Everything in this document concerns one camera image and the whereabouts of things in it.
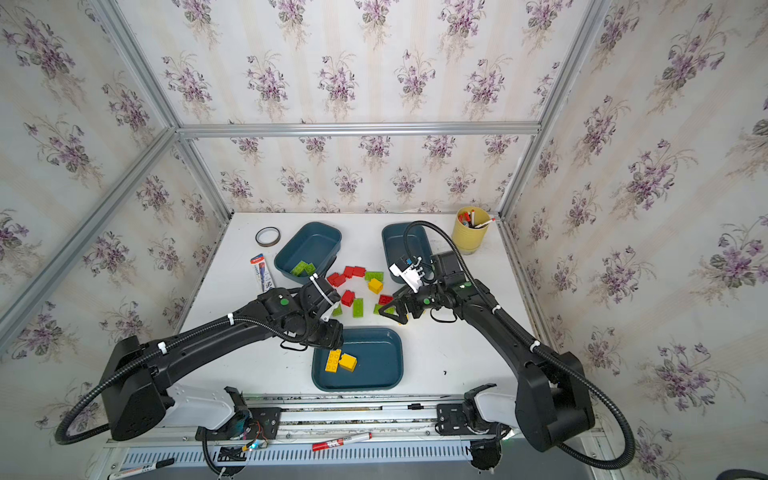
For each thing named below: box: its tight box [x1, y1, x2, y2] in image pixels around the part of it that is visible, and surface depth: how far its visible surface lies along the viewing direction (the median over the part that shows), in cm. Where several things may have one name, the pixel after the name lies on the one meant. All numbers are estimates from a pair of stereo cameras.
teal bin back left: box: [274, 222, 343, 283], surface depth 109 cm
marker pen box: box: [250, 253, 275, 292], surface depth 103 cm
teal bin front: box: [311, 327, 404, 392], surface depth 83 cm
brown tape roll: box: [255, 226, 281, 247], surface depth 114 cm
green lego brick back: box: [365, 271, 384, 282], surface depth 103 cm
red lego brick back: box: [344, 266, 367, 279], surface depth 103 cm
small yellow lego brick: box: [338, 353, 357, 372], surface depth 83 cm
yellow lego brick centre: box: [368, 278, 384, 294], surface depth 100 cm
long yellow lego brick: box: [325, 349, 342, 373], surface depth 84 cm
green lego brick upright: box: [352, 298, 365, 318], surface depth 95 cm
